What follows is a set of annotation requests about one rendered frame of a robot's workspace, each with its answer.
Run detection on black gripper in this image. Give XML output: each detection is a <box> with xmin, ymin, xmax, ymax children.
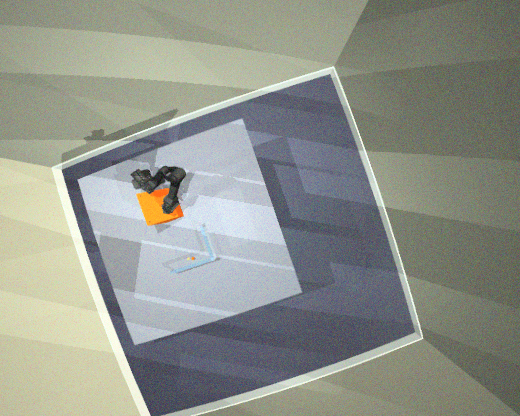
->
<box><xmin>131</xmin><ymin>178</ymin><xmax>165</xmax><ymax>190</ymax></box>

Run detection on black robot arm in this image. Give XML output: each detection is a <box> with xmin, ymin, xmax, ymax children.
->
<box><xmin>131</xmin><ymin>166</ymin><xmax>186</xmax><ymax>214</ymax></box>

